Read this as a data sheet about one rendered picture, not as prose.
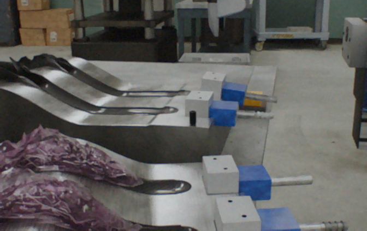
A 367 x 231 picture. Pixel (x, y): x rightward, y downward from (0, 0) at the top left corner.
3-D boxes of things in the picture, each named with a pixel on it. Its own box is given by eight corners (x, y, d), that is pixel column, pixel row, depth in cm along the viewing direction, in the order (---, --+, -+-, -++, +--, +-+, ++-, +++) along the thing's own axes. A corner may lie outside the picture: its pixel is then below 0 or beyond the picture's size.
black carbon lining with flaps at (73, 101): (195, 101, 85) (194, 49, 82) (173, 129, 70) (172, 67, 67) (26, 93, 92) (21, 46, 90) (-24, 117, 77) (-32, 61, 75)
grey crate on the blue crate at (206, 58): (249, 69, 425) (250, 53, 421) (249, 80, 386) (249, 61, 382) (184, 68, 434) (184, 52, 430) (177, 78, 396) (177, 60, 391)
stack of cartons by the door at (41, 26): (79, 42, 741) (75, -10, 716) (71, 46, 710) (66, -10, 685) (30, 42, 754) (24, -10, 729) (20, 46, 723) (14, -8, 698)
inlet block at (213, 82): (275, 110, 82) (279, 81, 80) (274, 119, 78) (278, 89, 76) (203, 99, 85) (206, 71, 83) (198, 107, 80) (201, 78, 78)
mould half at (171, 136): (231, 128, 91) (232, 60, 87) (208, 185, 67) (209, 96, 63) (7, 114, 102) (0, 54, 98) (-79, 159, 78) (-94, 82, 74)
